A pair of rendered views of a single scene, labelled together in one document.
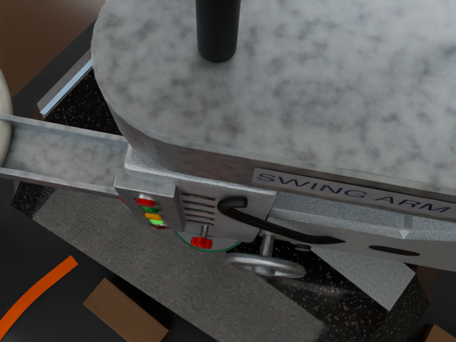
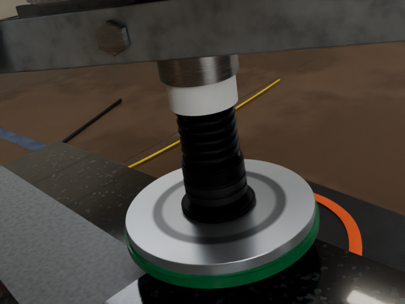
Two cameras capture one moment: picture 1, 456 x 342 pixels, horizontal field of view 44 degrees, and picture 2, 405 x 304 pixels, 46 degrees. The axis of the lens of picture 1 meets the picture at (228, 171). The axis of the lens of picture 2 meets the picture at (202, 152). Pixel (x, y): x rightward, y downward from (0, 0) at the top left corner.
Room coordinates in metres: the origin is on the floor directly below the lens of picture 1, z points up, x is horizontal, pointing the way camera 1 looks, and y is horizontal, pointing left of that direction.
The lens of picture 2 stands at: (0.71, 0.16, 1.15)
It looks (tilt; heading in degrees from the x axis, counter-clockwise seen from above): 26 degrees down; 198
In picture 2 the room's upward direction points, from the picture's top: 9 degrees counter-clockwise
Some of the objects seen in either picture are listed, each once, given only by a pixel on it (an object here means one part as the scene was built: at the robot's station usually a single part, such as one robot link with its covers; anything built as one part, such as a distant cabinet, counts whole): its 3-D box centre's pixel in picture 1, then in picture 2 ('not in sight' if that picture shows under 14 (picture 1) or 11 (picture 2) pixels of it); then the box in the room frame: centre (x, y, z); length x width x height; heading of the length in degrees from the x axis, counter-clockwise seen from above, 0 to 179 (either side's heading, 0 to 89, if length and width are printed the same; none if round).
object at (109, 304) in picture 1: (127, 317); not in sight; (-0.01, 0.30, 0.07); 0.30 x 0.12 x 0.12; 58
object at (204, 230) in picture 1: (203, 235); not in sight; (0.15, 0.03, 1.22); 0.04 x 0.04 x 0.04; 86
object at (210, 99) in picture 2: not in sight; (201, 85); (0.27, 0.03, 1.00); 0.07 x 0.07 x 0.04
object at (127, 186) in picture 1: (155, 205); not in sight; (0.16, 0.10, 1.35); 0.08 x 0.03 x 0.28; 86
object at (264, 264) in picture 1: (267, 246); not in sight; (0.14, -0.09, 1.18); 0.15 x 0.10 x 0.15; 86
